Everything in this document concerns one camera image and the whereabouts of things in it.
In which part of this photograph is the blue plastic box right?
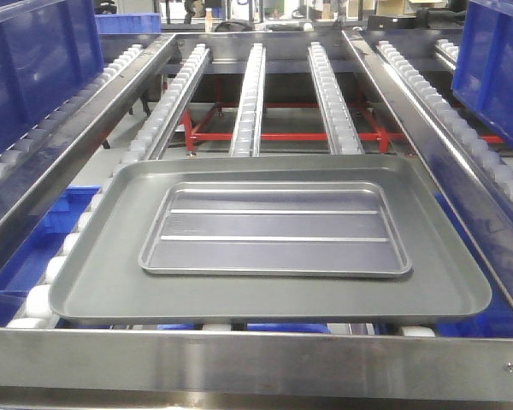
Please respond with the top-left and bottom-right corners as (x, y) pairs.
(452, 1), (513, 149)

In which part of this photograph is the red metal cart frame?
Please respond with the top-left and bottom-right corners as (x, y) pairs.
(178, 74), (505, 154)

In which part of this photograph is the steel roller rack frame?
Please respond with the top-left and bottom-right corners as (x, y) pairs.
(0, 29), (513, 407)

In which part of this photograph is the large grey metal tray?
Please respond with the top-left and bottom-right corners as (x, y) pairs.
(50, 155), (492, 325)

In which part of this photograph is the far blue plastic bin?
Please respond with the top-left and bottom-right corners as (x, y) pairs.
(95, 13), (161, 34)

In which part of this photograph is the blue bin below rack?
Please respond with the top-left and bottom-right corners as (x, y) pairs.
(0, 185), (100, 327)

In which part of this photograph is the white roller track far left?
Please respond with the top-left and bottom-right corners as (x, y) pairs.
(0, 44), (144, 181)

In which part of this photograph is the blue plastic box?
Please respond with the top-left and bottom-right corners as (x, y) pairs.
(452, 1), (513, 149)
(0, 1), (103, 154)

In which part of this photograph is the small silver ribbed tray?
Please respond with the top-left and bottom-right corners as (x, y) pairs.
(139, 180), (412, 279)

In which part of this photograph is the white roller track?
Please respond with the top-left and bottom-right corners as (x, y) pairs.
(6, 44), (209, 329)
(0, 44), (144, 181)
(377, 40), (513, 202)
(308, 42), (364, 155)
(229, 43), (266, 157)

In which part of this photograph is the blue plastic box left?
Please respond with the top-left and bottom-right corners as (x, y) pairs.
(0, 1), (103, 154)

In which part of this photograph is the white roller track centre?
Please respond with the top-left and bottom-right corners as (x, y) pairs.
(229, 43), (266, 157)

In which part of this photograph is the white roller track far right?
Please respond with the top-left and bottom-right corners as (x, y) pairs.
(377, 40), (513, 202)

